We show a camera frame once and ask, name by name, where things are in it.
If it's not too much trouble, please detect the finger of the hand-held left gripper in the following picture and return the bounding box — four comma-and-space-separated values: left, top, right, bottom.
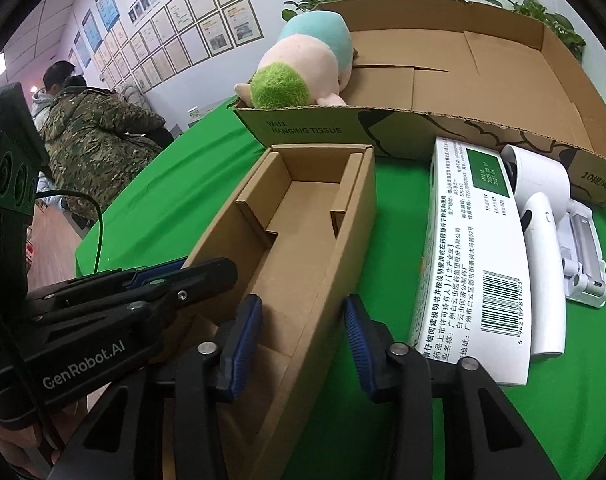
25, 258, 232, 326
74, 258, 190, 291

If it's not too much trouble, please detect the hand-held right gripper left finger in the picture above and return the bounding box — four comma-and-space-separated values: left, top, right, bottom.
48, 294, 264, 480

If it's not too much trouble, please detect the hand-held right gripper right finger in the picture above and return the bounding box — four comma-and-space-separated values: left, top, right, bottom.
343, 294, 564, 480

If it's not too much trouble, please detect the small kraft cardboard box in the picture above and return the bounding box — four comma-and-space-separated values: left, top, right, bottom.
165, 144, 378, 480

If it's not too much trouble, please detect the white green medicine box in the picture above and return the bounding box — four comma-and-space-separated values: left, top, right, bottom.
408, 136, 531, 387

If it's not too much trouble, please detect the white lint roller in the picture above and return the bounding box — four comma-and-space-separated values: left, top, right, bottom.
500, 144, 568, 358

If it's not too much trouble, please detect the white folding phone stand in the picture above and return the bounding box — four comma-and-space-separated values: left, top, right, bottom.
558, 199, 606, 308

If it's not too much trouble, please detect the large shallow cardboard box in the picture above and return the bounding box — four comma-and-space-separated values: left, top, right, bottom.
233, 0, 606, 208

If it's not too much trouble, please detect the pastel plush toy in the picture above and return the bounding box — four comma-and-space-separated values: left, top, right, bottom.
234, 10, 356, 110

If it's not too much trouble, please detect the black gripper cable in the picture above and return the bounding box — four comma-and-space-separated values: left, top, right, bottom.
34, 189, 104, 277

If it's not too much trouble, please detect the blue wall poster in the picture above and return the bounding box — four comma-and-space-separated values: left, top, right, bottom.
73, 31, 91, 68
94, 0, 121, 31
81, 9, 104, 53

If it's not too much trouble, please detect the wall of framed certificates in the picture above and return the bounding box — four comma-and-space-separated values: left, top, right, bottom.
95, 0, 264, 93

